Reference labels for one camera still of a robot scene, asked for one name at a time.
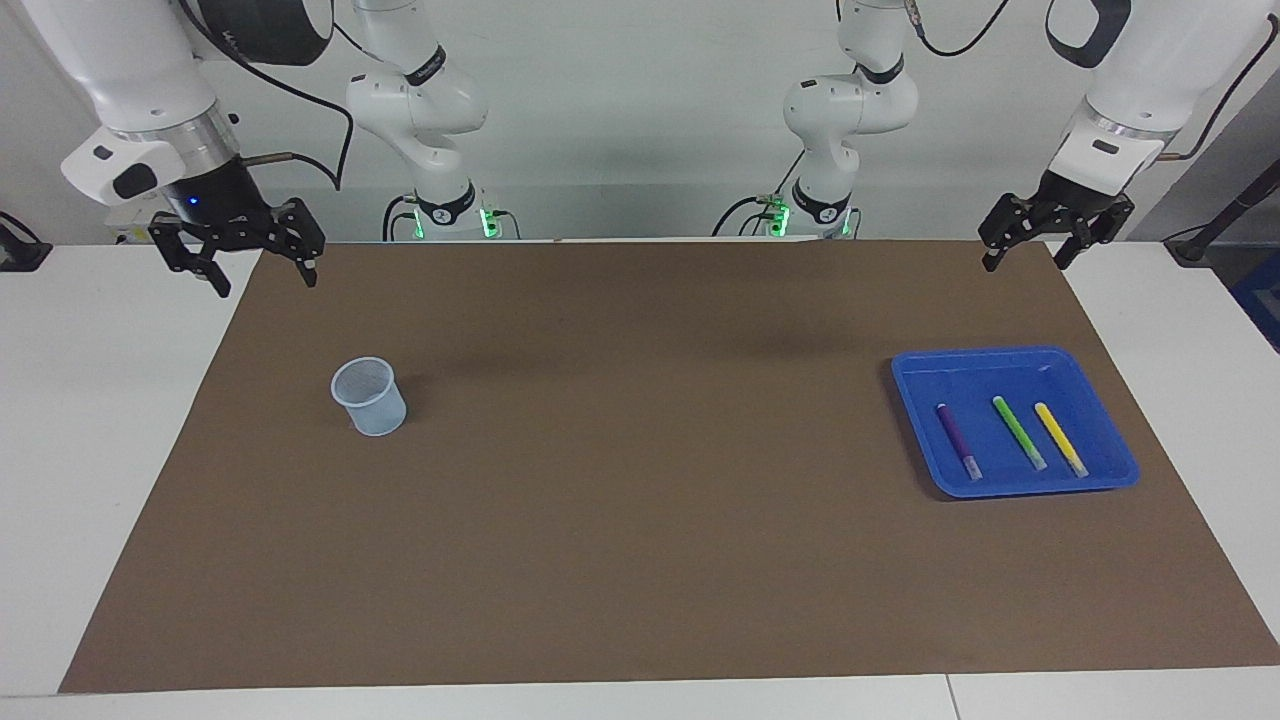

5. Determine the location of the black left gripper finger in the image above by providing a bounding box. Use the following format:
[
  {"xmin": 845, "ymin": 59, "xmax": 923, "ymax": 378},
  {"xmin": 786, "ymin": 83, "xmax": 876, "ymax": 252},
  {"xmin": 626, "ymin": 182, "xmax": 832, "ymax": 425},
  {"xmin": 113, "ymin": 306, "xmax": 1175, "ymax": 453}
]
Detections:
[
  {"xmin": 1051, "ymin": 198, "xmax": 1137, "ymax": 272},
  {"xmin": 977, "ymin": 192, "xmax": 1047, "ymax": 274}
]

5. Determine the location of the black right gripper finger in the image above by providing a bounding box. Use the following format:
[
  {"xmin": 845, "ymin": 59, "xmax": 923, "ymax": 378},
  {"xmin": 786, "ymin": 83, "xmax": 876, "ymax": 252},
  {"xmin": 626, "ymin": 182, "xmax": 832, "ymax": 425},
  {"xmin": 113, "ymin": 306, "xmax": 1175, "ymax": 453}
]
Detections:
[
  {"xmin": 148, "ymin": 212, "xmax": 234, "ymax": 300},
  {"xmin": 266, "ymin": 197, "xmax": 328, "ymax": 290}
]

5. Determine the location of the green highlighter pen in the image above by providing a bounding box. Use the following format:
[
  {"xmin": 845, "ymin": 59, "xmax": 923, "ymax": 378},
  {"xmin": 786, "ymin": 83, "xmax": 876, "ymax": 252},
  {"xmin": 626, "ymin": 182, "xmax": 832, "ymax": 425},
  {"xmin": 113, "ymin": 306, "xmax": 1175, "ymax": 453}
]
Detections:
[{"xmin": 991, "ymin": 395, "xmax": 1049, "ymax": 473}]

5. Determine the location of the purple highlighter pen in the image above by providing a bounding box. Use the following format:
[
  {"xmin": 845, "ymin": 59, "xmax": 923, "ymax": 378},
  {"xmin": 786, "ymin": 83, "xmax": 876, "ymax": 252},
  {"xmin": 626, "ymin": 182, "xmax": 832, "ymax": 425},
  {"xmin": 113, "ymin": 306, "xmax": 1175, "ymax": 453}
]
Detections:
[{"xmin": 934, "ymin": 402, "xmax": 984, "ymax": 482}]

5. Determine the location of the white power strip box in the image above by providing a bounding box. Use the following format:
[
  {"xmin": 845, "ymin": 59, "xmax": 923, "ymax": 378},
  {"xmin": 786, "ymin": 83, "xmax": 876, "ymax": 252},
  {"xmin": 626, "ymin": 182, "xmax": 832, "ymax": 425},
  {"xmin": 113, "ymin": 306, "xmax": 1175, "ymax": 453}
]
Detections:
[{"xmin": 104, "ymin": 193, "xmax": 171, "ymax": 247}]

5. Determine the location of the black stand leg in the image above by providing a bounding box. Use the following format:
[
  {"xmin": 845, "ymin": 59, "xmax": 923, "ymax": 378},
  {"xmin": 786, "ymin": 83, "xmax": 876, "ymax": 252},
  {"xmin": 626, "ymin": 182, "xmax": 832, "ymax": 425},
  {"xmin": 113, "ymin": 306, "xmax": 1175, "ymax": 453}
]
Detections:
[{"xmin": 1163, "ymin": 158, "xmax": 1280, "ymax": 265}]

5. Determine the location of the blue plastic tray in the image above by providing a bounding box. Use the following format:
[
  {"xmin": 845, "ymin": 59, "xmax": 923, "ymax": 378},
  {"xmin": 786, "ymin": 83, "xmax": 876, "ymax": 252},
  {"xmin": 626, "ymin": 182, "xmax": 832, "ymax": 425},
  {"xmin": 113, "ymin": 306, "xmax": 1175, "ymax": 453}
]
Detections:
[{"xmin": 890, "ymin": 345, "xmax": 1142, "ymax": 500}]

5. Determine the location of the blue crate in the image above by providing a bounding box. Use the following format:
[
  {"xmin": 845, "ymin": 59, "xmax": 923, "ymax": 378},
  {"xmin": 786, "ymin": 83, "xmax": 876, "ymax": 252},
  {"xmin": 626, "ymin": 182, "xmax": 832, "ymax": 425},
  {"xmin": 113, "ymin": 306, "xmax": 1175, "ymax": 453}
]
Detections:
[{"xmin": 1230, "ymin": 250, "xmax": 1280, "ymax": 353}]

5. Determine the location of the translucent white plastic cup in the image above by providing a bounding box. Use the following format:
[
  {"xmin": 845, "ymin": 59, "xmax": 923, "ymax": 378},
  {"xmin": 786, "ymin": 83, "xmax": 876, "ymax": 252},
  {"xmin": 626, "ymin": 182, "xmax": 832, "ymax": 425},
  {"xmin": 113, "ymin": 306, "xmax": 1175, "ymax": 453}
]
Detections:
[{"xmin": 330, "ymin": 356, "xmax": 409, "ymax": 438}]

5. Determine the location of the yellow highlighter pen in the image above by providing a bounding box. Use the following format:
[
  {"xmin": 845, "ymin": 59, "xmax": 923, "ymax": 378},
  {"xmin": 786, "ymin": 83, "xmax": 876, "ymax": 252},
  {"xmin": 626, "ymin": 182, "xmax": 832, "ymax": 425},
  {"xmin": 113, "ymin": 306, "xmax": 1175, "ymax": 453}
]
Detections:
[{"xmin": 1033, "ymin": 401, "xmax": 1090, "ymax": 479}]

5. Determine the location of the large brown table mat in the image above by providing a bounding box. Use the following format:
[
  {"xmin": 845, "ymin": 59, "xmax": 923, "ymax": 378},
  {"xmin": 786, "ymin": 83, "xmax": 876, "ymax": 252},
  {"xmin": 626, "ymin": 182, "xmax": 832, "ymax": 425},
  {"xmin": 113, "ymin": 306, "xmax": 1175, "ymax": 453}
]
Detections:
[{"xmin": 58, "ymin": 238, "xmax": 1280, "ymax": 695}]

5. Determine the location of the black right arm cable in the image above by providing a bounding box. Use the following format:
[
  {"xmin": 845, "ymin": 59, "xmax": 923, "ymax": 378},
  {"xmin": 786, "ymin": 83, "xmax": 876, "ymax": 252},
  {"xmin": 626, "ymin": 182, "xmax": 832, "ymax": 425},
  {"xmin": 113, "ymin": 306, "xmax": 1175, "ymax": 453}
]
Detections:
[{"xmin": 180, "ymin": 0, "xmax": 357, "ymax": 192}]

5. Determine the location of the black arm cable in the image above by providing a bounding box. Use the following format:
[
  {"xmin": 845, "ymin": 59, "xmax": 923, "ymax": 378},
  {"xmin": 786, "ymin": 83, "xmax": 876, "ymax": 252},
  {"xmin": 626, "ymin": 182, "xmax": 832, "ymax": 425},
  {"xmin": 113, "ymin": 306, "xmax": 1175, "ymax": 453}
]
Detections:
[
  {"xmin": 904, "ymin": 0, "xmax": 1280, "ymax": 162},
  {"xmin": 180, "ymin": 0, "xmax": 357, "ymax": 192}
]

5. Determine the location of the black base cable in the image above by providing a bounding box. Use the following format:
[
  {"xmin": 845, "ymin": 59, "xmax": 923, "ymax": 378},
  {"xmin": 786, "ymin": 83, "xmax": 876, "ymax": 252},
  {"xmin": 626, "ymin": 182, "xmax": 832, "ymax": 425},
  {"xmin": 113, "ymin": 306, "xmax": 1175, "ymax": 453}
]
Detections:
[
  {"xmin": 711, "ymin": 148, "xmax": 807, "ymax": 239},
  {"xmin": 381, "ymin": 193, "xmax": 423, "ymax": 242}
]

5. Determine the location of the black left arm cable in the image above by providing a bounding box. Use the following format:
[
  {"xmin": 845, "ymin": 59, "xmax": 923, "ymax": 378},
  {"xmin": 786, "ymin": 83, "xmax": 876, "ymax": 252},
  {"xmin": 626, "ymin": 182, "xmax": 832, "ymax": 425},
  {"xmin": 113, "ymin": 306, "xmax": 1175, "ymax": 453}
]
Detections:
[{"xmin": 904, "ymin": 0, "xmax": 1280, "ymax": 162}]

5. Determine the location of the black clamp mount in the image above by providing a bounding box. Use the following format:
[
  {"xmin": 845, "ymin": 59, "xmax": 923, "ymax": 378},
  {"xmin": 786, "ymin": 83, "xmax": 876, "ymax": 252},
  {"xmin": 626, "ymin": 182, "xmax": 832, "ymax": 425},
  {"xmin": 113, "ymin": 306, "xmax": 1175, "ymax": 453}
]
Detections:
[{"xmin": 0, "ymin": 211, "xmax": 53, "ymax": 274}]

